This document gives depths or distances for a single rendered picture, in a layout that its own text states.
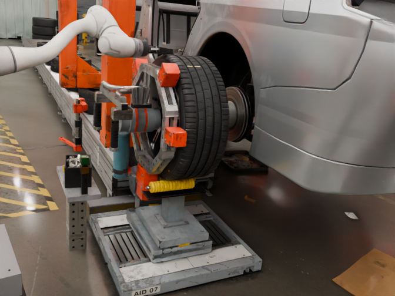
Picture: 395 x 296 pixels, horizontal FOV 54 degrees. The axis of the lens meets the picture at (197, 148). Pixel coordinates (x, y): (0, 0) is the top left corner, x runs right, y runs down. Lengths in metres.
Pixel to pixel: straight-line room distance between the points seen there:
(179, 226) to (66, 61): 2.57
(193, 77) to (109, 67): 0.73
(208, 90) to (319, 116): 0.55
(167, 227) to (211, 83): 0.88
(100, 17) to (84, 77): 2.56
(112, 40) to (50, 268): 1.28
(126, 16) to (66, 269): 1.47
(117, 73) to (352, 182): 1.50
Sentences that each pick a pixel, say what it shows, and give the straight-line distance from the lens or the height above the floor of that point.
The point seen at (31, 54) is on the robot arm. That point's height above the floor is 1.18.
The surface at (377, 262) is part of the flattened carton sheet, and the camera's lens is 2.84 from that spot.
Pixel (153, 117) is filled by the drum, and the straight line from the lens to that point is 1.99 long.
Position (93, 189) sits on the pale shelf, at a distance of 2.16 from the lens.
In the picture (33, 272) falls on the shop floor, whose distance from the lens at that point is 2.36.
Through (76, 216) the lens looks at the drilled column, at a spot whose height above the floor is 0.23.
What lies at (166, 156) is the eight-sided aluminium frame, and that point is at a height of 0.74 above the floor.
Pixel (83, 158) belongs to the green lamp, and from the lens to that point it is 2.02.
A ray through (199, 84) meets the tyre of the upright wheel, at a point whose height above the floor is 1.08.
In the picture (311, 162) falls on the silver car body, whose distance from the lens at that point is 1.64.
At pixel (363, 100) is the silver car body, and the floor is 1.16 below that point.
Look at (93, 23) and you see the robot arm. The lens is 1.88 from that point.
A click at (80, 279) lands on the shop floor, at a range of 2.27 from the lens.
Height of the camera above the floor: 1.38
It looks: 19 degrees down
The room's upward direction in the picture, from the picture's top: 6 degrees clockwise
